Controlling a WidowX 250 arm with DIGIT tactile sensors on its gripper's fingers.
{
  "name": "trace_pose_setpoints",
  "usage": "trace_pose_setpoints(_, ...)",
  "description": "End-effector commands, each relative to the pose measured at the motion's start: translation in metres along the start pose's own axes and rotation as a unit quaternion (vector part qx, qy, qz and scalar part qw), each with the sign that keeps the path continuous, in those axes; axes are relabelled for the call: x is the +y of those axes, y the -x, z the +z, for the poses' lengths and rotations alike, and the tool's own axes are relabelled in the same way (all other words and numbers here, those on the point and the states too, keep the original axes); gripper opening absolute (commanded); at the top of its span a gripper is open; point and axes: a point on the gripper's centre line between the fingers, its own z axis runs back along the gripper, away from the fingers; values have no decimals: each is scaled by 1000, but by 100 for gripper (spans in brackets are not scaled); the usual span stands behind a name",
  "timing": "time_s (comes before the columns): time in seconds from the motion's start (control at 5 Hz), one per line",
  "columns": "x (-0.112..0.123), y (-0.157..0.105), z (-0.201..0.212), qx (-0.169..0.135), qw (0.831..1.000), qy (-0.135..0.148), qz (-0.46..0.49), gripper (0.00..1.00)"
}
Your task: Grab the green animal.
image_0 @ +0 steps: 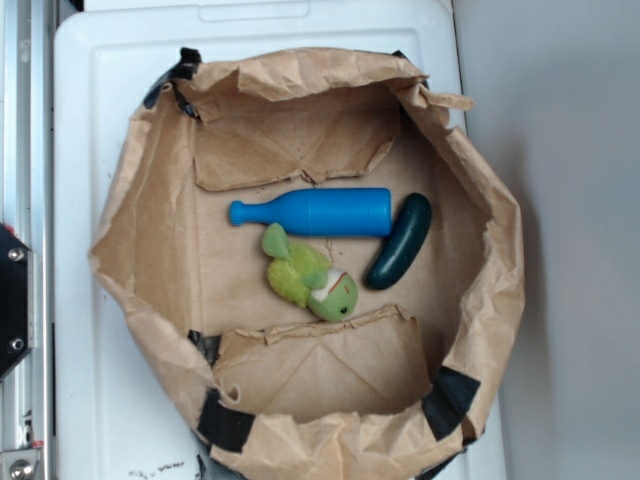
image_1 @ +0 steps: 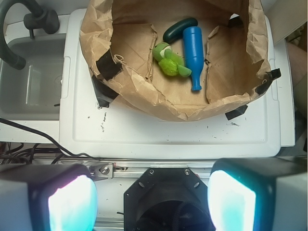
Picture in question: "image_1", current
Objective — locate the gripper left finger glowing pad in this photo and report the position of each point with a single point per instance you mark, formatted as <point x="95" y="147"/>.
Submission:
<point x="47" y="198"/>

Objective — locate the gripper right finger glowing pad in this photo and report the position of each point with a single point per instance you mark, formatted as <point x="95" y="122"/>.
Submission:
<point x="259" y="194"/>

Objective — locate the green plush animal toy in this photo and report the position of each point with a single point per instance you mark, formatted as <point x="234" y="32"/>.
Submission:
<point x="170" y="63"/>

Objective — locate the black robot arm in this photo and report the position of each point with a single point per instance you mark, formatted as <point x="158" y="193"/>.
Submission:
<point x="167" y="199"/>

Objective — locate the white plastic bin lid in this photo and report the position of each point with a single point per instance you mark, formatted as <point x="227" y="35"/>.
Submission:
<point x="120" y="132"/>

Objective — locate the grey toy sink basin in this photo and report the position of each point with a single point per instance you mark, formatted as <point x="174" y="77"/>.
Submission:
<point x="34" y="92"/>

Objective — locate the blue toy bottle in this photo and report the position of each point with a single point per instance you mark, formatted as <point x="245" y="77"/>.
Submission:
<point x="194" y="54"/>

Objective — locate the dark grey toy faucet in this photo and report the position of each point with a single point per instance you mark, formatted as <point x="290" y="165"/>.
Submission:
<point x="37" y="18"/>

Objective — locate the brown paper bag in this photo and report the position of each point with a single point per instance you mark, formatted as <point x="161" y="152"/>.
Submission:
<point x="117" y="39"/>

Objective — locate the dark green toy cucumber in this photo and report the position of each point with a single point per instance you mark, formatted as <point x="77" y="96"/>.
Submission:
<point x="175" y="31"/>

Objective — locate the aluminium rail frame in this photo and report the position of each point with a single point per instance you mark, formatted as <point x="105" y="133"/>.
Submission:
<point x="135" y="168"/>

